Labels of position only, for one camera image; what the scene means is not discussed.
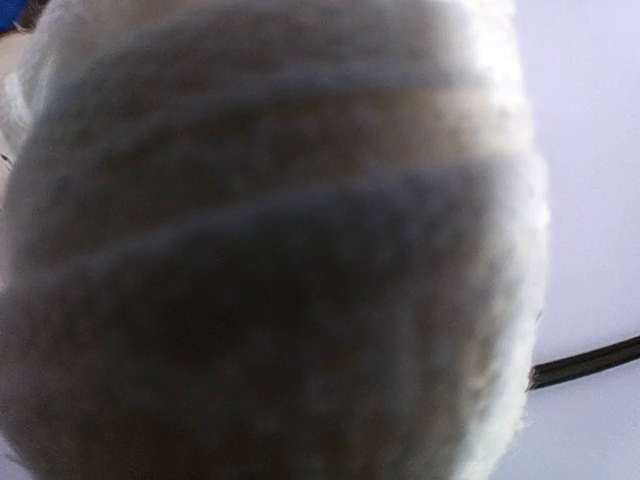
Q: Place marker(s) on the cream white towel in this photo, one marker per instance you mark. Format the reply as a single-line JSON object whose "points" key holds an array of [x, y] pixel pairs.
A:
{"points": [[269, 240]]}

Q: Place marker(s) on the right black frame post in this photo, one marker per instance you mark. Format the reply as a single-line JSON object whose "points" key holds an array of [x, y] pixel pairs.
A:
{"points": [[584, 364]]}

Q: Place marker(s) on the royal blue towel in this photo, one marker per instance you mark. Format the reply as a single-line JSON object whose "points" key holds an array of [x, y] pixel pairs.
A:
{"points": [[20, 15]]}

